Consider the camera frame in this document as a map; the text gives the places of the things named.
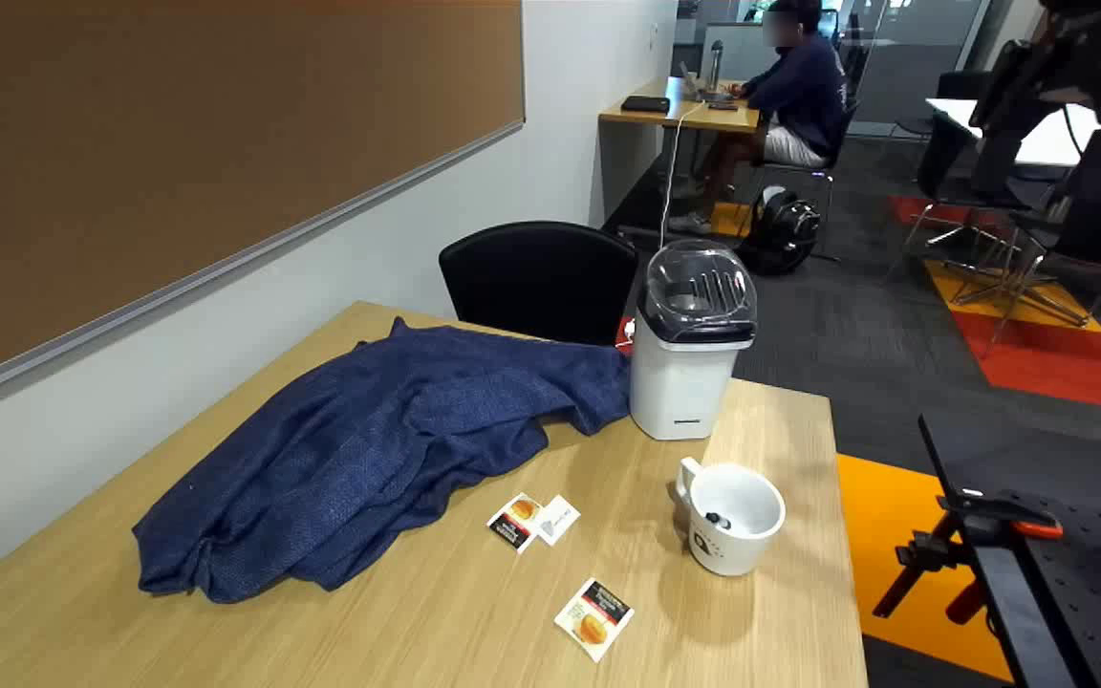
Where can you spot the white office table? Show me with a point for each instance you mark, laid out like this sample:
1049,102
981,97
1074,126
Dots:
1049,134

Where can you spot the orange black tea packet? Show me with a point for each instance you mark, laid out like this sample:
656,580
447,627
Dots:
593,619
514,520

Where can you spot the wooden office desk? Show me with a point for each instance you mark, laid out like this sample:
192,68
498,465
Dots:
707,119

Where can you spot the white ceramic mug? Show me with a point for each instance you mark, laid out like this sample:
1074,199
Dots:
737,542

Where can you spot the black backpack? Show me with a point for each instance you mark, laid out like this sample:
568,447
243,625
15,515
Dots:
783,230

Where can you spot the dark blue cloth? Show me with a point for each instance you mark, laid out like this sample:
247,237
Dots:
361,444

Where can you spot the white paper sachet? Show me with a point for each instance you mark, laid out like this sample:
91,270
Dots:
559,516

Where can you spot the seated person dark shirt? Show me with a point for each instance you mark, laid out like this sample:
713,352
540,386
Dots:
805,97

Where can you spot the brown cork board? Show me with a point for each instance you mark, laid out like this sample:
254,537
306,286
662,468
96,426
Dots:
192,140

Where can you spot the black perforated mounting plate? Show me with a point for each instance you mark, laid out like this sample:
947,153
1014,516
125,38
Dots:
1062,599

